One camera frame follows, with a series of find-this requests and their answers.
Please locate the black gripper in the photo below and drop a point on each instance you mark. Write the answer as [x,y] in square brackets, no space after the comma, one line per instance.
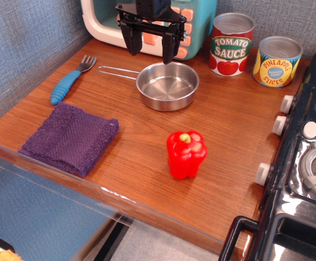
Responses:
[153,17]

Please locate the blue handled metal fork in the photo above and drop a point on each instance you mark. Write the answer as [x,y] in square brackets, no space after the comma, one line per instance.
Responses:
[61,89]

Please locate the red bell pepper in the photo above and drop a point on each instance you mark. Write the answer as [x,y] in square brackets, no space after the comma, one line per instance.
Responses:
[186,153]

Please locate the small steel pan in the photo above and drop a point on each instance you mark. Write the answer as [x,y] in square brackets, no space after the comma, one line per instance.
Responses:
[165,88]

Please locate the teal toy microwave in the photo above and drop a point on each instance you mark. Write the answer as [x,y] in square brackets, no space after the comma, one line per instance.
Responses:
[100,18]

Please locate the tomato sauce can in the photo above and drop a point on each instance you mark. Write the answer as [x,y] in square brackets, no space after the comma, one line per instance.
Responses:
[230,43]

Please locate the pineapple slices can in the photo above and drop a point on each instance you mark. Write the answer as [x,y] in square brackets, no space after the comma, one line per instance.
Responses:
[277,61]

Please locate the purple folded towel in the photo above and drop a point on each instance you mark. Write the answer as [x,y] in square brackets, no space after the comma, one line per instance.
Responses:
[71,140]

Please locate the white stove knob rear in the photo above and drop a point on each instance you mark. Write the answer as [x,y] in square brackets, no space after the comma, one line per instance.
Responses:
[286,104]

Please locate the white stove knob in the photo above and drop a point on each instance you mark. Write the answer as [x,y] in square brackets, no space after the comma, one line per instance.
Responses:
[262,173]
[286,104]
[279,125]

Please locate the white stove knob middle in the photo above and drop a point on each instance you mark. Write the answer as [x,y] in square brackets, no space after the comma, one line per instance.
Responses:
[279,125]

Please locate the white stove knob front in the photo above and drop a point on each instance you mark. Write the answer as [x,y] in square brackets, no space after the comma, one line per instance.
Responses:
[262,173]

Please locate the clear acrylic table guard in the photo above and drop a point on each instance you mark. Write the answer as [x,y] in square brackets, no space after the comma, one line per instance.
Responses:
[46,214]

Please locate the black toy stove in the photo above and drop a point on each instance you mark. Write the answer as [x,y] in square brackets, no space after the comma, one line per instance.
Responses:
[286,228]

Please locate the orange object bottom left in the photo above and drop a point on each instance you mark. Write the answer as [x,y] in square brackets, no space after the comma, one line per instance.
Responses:
[8,255]

